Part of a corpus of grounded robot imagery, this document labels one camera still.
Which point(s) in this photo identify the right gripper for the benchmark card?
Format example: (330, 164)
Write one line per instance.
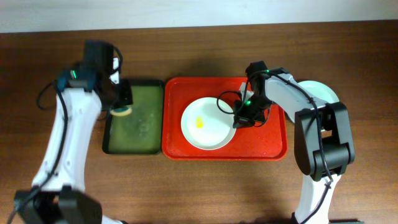
(242, 121)

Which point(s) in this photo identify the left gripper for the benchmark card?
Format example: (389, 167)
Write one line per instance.
(123, 94)

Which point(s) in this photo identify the pale green plate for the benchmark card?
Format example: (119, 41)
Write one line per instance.
(320, 90)

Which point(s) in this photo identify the white plate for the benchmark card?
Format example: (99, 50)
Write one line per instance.
(207, 123)

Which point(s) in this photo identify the dark green tray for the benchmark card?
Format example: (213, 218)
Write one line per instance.
(140, 132)

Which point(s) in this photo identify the red plastic tray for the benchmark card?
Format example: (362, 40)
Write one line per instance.
(266, 143)

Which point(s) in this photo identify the green and yellow sponge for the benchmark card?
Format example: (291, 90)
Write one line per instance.
(124, 111)

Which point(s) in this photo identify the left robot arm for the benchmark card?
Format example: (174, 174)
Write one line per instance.
(58, 188)

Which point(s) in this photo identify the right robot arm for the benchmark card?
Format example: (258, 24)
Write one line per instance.
(323, 143)

